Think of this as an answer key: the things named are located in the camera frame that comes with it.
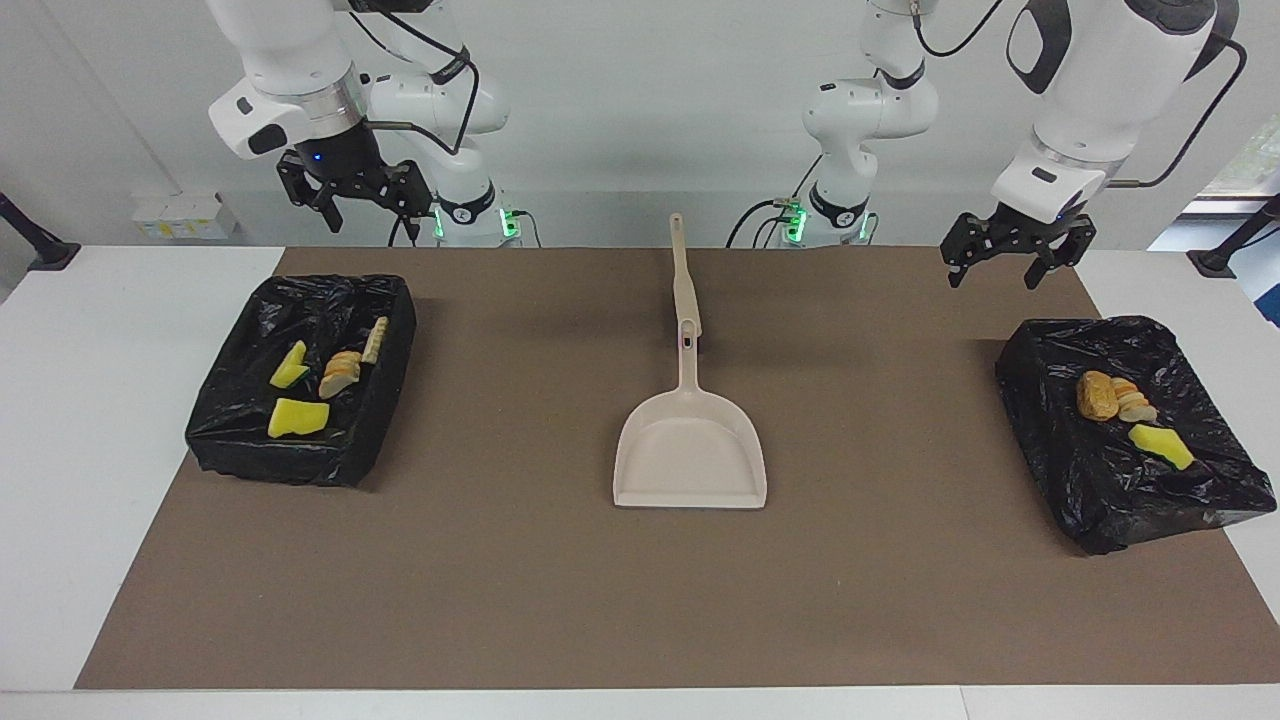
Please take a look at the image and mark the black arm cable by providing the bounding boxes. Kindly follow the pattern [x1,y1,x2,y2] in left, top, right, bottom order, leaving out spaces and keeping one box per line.
[910,0,1249,189]
[345,5,481,156]

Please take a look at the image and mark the black bag lined bin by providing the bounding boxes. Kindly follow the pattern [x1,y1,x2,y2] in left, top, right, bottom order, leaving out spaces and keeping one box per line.
[995,315,1278,556]
[185,273,418,489]

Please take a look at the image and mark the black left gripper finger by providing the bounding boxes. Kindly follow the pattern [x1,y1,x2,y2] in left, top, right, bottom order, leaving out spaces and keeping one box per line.
[1022,218,1097,292]
[940,212,1001,290]

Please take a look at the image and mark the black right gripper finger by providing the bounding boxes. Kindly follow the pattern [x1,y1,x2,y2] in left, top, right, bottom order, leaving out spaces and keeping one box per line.
[277,152,346,234]
[380,160,434,247]

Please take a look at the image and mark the beige plastic dustpan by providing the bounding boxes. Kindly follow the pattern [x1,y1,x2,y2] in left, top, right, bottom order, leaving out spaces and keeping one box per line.
[612,320,769,511]

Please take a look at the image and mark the small orange croissant piece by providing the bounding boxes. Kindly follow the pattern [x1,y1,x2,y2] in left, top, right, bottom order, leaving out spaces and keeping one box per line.
[1112,377,1159,424]

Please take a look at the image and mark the brown oval bread roll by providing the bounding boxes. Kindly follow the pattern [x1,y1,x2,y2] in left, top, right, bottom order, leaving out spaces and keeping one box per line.
[1077,371,1119,421]

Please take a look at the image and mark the striped croissant piece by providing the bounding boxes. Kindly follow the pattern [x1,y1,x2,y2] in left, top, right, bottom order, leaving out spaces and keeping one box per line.
[318,350,363,401]

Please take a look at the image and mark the brown table mat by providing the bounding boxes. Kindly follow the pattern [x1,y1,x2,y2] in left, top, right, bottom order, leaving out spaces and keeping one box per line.
[75,247,1280,691]

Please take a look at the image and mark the beige brush with black bristles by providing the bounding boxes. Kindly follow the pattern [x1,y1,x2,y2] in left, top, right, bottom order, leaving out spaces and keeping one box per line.
[669,213,703,341]

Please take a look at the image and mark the yellow and green sponge piece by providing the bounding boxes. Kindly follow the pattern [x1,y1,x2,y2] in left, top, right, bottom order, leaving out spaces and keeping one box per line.
[1130,424,1196,471]

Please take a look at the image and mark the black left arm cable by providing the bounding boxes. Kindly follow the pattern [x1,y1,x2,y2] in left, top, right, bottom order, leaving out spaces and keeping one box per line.
[910,0,1249,189]

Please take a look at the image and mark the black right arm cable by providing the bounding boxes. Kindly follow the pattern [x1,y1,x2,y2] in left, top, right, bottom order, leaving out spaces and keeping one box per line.
[345,5,481,156]

